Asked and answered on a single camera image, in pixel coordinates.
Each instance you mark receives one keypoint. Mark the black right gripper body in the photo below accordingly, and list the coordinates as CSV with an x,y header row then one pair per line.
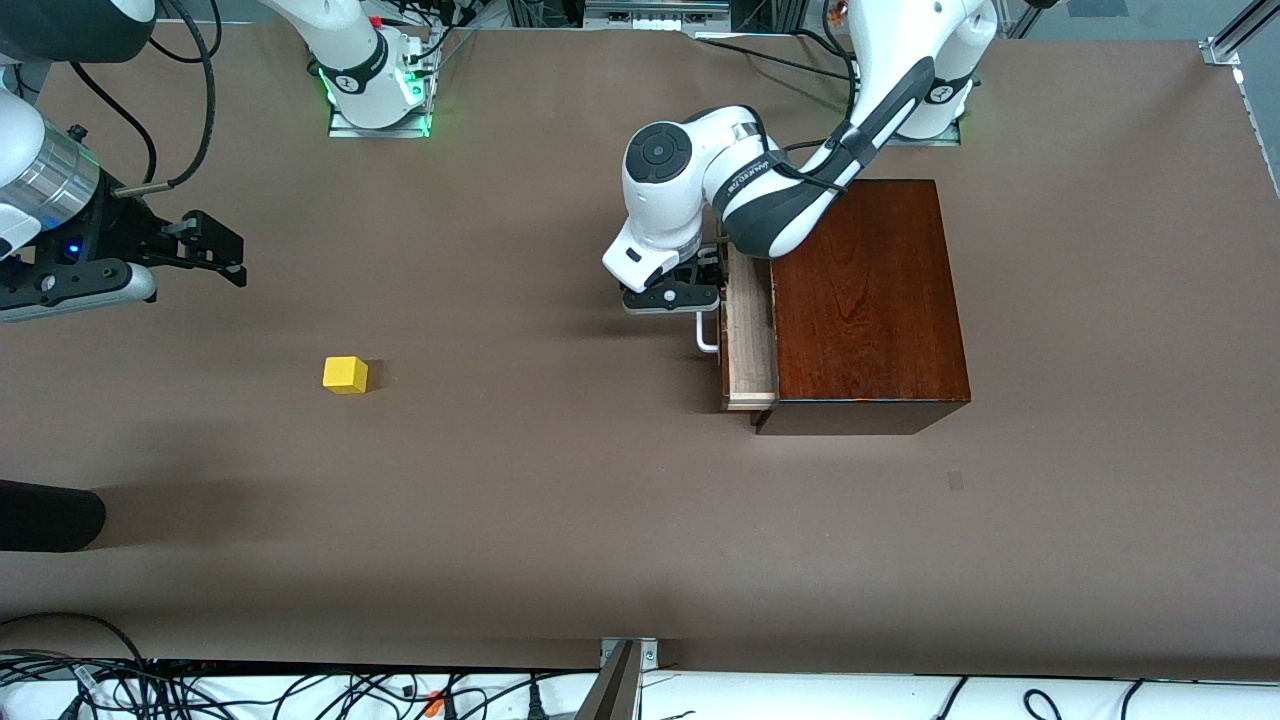
x,y
112,232

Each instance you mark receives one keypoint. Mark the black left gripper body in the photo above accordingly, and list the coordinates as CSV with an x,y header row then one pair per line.
x,y
706,271

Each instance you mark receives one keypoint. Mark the yellow wooden block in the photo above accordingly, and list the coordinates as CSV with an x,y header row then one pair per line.
x,y
345,375

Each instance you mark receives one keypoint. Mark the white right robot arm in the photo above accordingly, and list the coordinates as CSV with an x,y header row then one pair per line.
x,y
350,50

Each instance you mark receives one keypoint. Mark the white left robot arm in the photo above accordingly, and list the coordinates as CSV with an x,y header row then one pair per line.
x,y
660,200

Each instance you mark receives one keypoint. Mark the dark brown wooden cabinet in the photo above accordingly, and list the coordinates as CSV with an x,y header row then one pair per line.
x,y
870,320

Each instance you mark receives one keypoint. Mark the grey power strip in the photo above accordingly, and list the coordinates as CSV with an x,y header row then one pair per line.
x,y
650,18

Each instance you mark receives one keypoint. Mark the black cylindrical object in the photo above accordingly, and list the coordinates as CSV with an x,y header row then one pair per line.
x,y
50,515

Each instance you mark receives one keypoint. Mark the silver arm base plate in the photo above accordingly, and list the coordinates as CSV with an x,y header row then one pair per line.
x,y
945,140
345,130

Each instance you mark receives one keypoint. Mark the silver metal bracket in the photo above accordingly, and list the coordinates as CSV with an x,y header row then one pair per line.
x,y
648,655

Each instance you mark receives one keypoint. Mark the dark grey camera pole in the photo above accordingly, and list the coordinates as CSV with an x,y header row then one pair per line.
x,y
610,695

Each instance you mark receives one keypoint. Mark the silver aluminium frame profile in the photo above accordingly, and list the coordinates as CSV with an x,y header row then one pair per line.
x,y
1230,40

